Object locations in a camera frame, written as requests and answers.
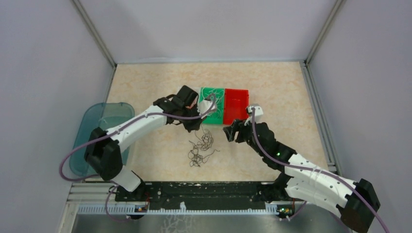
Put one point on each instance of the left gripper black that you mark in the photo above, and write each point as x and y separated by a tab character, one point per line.
194	126

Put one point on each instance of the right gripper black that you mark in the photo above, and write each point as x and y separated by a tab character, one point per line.
237	125

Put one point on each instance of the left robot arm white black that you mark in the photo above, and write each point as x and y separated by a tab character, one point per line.
104	148

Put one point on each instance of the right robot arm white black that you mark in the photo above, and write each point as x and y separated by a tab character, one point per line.
354	203

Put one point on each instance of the green plastic bin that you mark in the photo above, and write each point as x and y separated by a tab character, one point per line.
217	116

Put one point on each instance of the red plastic bin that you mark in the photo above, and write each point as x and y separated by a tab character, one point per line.
235	104

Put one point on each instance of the white plastic bin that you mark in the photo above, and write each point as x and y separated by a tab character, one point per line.
197	90

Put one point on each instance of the teal plastic container lid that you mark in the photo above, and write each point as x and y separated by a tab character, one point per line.
105	116

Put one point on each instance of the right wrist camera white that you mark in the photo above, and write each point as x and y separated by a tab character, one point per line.
253	111

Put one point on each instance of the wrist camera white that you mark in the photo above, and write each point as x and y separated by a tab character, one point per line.
253	111
206	108

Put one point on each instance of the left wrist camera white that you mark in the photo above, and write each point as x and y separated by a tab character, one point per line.
206	108

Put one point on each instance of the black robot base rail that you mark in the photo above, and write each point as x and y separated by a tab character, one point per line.
208	196

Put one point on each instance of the white slotted cable duct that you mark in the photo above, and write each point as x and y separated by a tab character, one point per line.
131	209

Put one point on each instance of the aluminium frame post right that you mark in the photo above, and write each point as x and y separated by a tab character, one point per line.
324	31

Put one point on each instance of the aluminium frame post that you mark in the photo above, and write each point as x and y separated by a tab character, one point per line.
324	31
94	32

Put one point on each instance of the aluminium frame post left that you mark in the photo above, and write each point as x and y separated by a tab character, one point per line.
94	32

